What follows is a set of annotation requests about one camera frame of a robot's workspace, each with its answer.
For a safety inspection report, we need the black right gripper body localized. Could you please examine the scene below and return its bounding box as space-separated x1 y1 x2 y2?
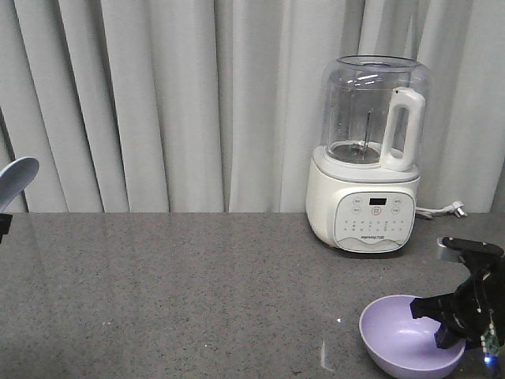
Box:
437 237 504 367

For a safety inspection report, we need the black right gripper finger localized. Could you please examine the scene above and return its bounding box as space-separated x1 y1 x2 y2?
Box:
434 315 467 349
410 294 457 320

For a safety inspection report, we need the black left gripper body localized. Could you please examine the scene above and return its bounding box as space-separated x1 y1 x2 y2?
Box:
0 213 13 242

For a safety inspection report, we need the light blue plastic spoon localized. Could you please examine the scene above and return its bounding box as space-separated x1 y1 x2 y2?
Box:
1 156 39 213

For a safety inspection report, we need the purple plastic bowl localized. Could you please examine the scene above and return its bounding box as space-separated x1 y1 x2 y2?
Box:
359 295 466 378

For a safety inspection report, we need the white blender with clear jar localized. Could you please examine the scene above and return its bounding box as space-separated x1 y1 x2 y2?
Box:
305 55 430 253

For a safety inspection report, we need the grey pleated curtain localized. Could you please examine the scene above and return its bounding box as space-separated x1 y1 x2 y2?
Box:
1 1 504 212

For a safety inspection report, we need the white power cord with plug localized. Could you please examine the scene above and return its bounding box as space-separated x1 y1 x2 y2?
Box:
414 200 469 220

